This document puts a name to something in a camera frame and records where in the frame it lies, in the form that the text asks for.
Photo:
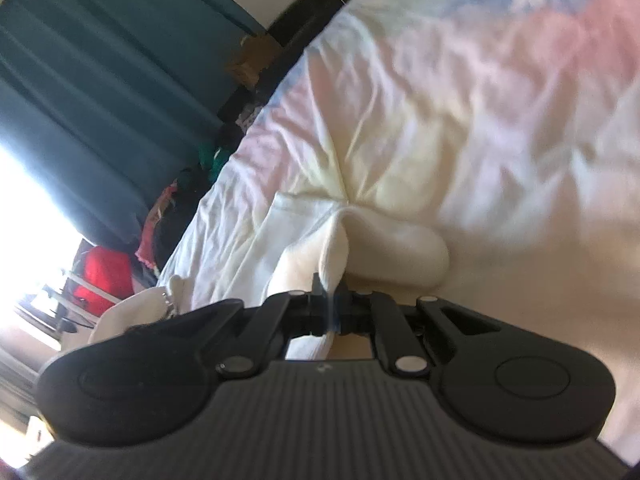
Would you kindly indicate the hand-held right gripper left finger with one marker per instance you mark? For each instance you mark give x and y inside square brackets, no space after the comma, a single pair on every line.
[320,312]

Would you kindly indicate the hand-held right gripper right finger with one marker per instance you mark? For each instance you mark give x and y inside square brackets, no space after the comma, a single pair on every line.
[343,312]

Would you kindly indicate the white sweatshirt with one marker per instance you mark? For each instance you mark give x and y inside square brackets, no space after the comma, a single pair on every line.
[380,245]

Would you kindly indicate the pile of mixed clothes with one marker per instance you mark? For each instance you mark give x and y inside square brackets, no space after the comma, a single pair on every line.
[170,210]

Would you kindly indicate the white cloth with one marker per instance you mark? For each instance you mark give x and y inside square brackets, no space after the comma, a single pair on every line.
[135,310]

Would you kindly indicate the red bag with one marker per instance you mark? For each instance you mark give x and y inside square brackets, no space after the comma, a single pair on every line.
[105,270]

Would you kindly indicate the pastel duvet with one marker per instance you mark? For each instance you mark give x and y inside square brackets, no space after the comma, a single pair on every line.
[450,110]

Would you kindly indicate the white metal rack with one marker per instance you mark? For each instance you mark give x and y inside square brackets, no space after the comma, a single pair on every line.
[87,287]

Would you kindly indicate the brown cardboard box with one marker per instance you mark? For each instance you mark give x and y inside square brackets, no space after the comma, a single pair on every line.
[255,55]

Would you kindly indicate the black suitcase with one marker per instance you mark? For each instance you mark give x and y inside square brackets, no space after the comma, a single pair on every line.
[300,15]

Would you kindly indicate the teal curtain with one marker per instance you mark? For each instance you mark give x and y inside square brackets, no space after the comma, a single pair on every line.
[100,60]

